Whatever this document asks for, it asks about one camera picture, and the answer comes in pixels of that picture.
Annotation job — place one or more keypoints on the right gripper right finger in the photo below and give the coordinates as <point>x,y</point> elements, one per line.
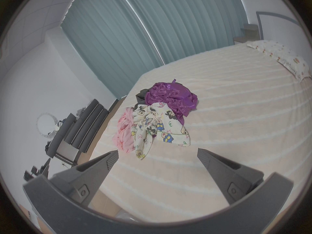
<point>224,174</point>

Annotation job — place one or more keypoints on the black chest of drawers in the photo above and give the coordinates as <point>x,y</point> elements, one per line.
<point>82,125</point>

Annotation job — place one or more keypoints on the grey bedside table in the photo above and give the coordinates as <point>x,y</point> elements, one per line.
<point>246,35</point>

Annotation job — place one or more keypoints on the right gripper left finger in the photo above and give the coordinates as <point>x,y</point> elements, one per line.
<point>90,177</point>

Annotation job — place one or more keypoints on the round white mirror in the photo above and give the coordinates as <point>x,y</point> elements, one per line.
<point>46,124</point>

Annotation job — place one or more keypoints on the white printed pillow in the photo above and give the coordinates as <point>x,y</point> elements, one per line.
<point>280,55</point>

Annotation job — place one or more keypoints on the pink garment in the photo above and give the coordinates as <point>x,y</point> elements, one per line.
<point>123,133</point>

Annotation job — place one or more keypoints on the bed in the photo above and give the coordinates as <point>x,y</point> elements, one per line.
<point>231,106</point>

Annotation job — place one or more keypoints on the white printed pyjama top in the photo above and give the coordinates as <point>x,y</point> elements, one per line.
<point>156,125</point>

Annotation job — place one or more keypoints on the purple satin garment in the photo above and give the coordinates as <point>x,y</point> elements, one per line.
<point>170,96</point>

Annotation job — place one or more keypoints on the dark grey garment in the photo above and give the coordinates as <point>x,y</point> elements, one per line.
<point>141,96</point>

